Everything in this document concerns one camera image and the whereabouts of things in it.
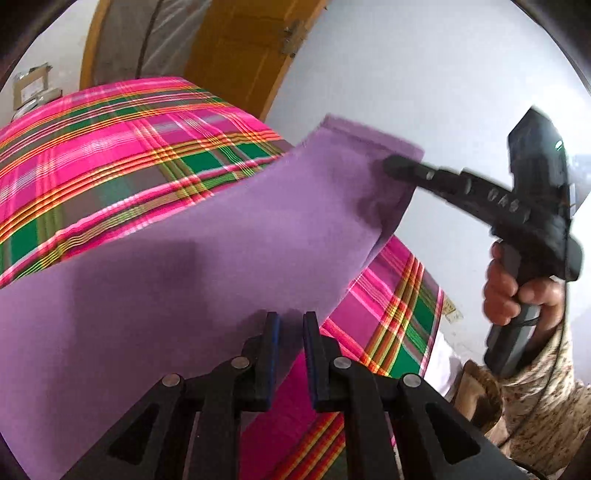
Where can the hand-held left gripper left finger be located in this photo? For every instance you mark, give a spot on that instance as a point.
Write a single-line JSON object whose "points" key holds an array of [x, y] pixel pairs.
{"points": [[274, 341]]}

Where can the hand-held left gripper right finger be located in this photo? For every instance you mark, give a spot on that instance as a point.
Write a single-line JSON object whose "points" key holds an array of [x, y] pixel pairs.
{"points": [[308, 350]]}

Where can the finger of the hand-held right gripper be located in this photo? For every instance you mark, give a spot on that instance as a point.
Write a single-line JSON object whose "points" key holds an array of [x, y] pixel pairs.
{"points": [[429, 175]]}

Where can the purple pants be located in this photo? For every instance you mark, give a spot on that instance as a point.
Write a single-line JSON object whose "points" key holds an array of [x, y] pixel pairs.
{"points": [[184, 258]]}

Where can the person's right forearm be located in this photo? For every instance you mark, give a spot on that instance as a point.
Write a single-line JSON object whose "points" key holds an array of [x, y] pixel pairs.
{"points": [[554, 397]]}

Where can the person's right hand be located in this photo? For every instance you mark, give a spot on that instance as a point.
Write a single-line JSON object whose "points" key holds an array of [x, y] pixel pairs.
{"points": [[501, 295]]}

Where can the white cloth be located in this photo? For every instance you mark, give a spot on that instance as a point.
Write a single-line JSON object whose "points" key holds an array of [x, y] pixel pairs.
{"points": [[445, 364]]}

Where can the person's beige patterned clothing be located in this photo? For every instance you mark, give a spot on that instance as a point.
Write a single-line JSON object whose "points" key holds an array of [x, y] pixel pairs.
{"points": [[482, 401]]}

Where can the metal door lock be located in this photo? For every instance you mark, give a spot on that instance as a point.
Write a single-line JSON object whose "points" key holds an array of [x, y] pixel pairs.
{"points": [[292, 39]]}

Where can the wooden door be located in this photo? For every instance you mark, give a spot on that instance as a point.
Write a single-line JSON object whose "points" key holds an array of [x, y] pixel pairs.
{"points": [[240, 41]]}

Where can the pink plaid bed sheet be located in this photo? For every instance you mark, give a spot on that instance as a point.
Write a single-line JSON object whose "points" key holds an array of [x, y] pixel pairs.
{"points": [[115, 138]]}

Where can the grey doorway curtain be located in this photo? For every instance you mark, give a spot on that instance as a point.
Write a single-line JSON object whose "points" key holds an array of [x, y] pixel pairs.
{"points": [[147, 37]]}

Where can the brown cardboard box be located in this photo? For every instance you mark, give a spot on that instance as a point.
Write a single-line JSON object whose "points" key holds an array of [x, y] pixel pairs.
{"points": [[32, 87]]}

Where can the yellow wall sticker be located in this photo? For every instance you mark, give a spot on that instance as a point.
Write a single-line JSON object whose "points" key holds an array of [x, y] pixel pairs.
{"points": [[452, 314]]}

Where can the wooden door frame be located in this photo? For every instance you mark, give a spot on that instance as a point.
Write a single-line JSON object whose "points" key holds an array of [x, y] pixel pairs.
{"points": [[92, 55]]}

